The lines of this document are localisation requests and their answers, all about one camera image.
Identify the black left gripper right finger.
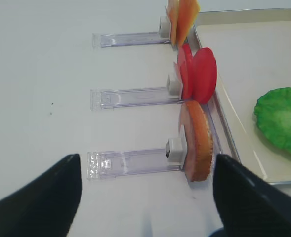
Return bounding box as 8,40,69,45
212,154,291,237

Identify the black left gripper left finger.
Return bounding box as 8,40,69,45
0,154,83,237

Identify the red tomato slice front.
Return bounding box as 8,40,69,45
193,47,217,104

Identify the red tomato slice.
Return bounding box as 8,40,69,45
176,43,195,100
193,47,217,104

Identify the bread slice in left holder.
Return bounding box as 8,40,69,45
179,100,213,182

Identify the grey slider block bread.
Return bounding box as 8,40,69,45
166,137,187,166

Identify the green lettuce leaf on tray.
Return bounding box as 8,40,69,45
253,87,291,155

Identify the grey slider block tomato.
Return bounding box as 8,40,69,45
166,73,182,97

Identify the red tomato slice back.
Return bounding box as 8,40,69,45
176,43,195,100

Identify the grey slider block cheese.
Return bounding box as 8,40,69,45
159,16,171,39

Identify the orange cheese slice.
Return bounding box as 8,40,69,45
176,0,200,48

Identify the yellow cheese slice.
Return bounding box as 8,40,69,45
166,0,179,46

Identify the clear acrylic strip left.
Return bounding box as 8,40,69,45
187,27,241,183

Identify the white metal tray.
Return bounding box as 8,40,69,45
194,8,291,185

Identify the clear holder rail bread left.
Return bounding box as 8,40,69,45
87,149,182,180

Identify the clear holder rail tomato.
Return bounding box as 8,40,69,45
90,87,182,111

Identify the clear holder rail cheese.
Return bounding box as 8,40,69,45
92,32,170,49

